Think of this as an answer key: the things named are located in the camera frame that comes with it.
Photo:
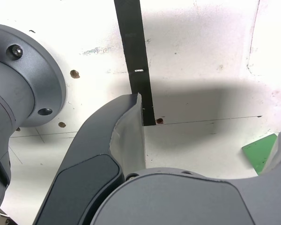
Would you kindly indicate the black tape strip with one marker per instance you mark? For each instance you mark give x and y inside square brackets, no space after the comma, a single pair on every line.
[133,47]

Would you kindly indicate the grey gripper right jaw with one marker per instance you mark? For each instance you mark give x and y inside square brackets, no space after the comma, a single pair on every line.
[178,201]

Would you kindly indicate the green cube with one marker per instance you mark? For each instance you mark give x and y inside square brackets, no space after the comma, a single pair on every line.
[257,152]

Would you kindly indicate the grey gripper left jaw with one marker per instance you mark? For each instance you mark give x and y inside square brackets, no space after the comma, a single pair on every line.
[89,145]

